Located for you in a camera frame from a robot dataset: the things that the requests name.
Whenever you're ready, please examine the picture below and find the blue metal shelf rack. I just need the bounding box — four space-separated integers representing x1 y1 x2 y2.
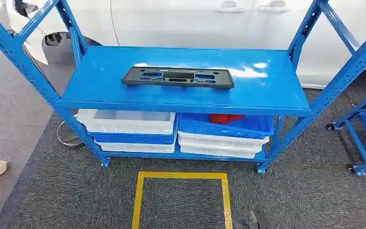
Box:
0 0 366 175

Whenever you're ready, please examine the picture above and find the yellow tape square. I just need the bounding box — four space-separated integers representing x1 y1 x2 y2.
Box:
131 171 234 229

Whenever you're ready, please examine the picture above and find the black plastic mounting plate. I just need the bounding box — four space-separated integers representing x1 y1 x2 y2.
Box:
121 66 235 89

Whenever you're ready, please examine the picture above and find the blue plastic bin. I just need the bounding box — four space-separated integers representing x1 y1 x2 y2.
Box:
177 113 275 140

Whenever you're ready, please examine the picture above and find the white car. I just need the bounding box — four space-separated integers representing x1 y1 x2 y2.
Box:
6 0 366 89

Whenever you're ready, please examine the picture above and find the clear white plastic bin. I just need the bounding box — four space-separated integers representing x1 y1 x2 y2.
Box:
177 131 270 153
76 109 176 135
94 140 177 154
179 144 257 159

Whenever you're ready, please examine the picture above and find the round metal base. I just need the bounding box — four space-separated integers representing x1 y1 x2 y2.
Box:
56 119 85 147

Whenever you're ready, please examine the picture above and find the red item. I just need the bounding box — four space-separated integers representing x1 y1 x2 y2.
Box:
209 114 245 125

